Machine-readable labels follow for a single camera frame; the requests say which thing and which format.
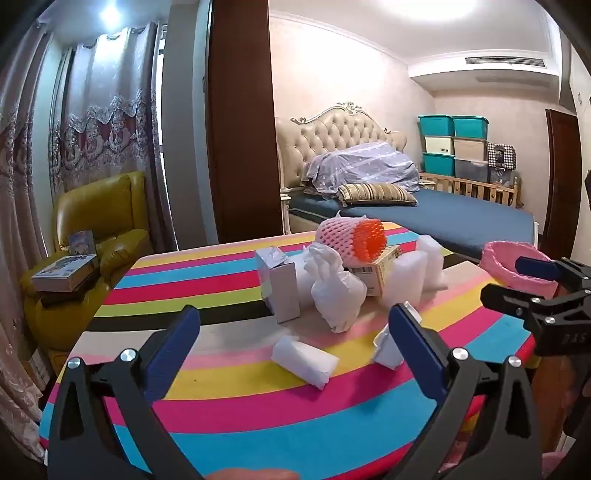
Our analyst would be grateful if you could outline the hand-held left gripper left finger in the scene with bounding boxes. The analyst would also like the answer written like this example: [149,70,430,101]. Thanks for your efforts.
[46,305,206,480]

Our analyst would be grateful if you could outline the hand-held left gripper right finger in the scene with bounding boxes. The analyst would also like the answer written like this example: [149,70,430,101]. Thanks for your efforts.
[383,302,543,480]

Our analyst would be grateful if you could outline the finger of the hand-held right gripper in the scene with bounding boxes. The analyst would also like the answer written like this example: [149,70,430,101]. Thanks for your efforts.
[515,256,591,294]
[480,282,561,333]

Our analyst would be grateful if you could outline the pink lined trash bin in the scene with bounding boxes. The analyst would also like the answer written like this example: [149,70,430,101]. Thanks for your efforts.
[479,240,561,298]

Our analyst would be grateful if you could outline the white foam block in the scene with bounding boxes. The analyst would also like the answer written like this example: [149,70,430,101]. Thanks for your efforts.
[416,234,446,289]
[390,251,430,305]

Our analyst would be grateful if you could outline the yellow medicine box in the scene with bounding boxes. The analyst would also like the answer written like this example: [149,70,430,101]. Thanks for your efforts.
[346,244,402,296]

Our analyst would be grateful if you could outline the white tissue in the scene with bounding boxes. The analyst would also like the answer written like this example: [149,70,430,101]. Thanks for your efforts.
[302,242,368,334]

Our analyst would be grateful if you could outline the pink and orange foam net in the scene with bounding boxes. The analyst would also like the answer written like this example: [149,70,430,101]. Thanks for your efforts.
[315,217,387,265]

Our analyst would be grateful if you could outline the person's left hand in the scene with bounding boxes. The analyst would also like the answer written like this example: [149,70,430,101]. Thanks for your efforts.
[205,468,301,480]

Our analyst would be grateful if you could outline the brown wooden door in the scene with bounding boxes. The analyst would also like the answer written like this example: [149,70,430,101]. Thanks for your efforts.
[542,108,583,259]

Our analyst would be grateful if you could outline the blue bedspread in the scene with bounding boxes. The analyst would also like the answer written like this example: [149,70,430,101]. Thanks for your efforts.
[288,189,536,259]

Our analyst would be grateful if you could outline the white foam sheet piece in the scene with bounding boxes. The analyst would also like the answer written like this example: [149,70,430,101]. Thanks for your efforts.
[271,335,340,391]

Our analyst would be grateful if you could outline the black white checkered bag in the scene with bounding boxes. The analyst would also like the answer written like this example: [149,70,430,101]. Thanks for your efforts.
[487,142,517,171]

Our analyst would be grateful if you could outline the rainbow striped tablecloth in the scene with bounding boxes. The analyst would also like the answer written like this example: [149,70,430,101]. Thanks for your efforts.
[39,220,539,476]

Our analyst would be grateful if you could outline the tall white carton box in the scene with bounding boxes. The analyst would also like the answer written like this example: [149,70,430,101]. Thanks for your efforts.
[255,247,301,324]

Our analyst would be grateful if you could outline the flat printed box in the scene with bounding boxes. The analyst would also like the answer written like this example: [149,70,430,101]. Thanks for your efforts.
[31,254,100,292]

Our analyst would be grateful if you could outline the small upright printed box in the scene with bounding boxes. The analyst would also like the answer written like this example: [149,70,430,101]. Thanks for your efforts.
[68,230,96,257]

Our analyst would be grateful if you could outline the stack of plastic storage boxes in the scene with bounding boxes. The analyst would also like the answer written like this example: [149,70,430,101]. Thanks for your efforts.
[418,115,490,183]

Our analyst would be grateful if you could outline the yellow leather armchair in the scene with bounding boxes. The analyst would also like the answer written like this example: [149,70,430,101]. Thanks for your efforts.
[21,172,155,374]

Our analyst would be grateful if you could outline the gold striped pillow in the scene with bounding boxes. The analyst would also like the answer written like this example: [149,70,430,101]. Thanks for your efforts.
[336,182,419,207]

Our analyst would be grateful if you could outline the white built-in cabinet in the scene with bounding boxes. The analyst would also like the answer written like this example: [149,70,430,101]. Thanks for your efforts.
[558,28,591,176]

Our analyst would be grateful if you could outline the lilac folded duvet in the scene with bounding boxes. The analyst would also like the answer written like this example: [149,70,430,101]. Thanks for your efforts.
[302,142,421,199]

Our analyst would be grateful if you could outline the ceiling air vent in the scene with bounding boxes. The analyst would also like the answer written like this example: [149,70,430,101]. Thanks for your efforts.
[464,56,546,66]

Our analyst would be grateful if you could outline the cream tufted bed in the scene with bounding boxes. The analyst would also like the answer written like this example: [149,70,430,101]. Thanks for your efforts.
[276,99,539,264]

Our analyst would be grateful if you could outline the brown wooden wardrobe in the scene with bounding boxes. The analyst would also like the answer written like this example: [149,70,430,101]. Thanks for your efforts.
[208,0,283,243]

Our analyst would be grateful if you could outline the embroidered lace curtain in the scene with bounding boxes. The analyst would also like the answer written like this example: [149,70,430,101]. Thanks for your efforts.
[0,23,162,462]

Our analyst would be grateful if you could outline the wooden crib rail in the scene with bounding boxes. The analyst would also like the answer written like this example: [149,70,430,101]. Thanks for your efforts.
[419,172,522,208]

